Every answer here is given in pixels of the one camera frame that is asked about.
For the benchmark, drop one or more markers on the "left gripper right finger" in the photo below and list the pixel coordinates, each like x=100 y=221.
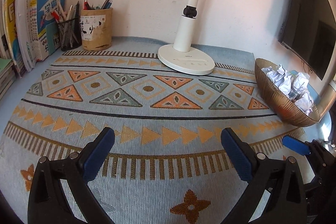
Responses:
x=275 y=192

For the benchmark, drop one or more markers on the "black monitor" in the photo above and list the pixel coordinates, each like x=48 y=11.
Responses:
x=309 y=31

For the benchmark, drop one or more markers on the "large paper ball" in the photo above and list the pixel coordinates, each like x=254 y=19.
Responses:
x=304 y=102

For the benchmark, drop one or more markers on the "green notebook stack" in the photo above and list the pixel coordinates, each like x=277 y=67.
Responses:
x=7 y=76

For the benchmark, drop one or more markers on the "patterned woven table mat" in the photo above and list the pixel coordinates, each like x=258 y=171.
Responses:
x=167 y=164

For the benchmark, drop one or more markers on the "black mesh pen holder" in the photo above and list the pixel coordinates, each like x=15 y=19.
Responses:
x=70 y=34

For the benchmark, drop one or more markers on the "kraft paper pen holder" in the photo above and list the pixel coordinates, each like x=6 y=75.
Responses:
x=96 y=29

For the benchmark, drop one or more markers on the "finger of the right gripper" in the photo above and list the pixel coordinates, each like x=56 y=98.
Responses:
x=321 y=161

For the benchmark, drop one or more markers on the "yellow cover book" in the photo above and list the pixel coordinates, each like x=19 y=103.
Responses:
x=12 y=37

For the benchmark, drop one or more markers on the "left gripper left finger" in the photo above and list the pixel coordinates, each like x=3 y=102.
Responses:
x=47 y=200

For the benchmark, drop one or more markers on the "brown ribbed bowl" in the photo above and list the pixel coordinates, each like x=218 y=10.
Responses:
x=287 y=111

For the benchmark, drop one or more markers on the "white desk lamp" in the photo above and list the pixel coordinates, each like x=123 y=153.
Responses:
x=180 y=55

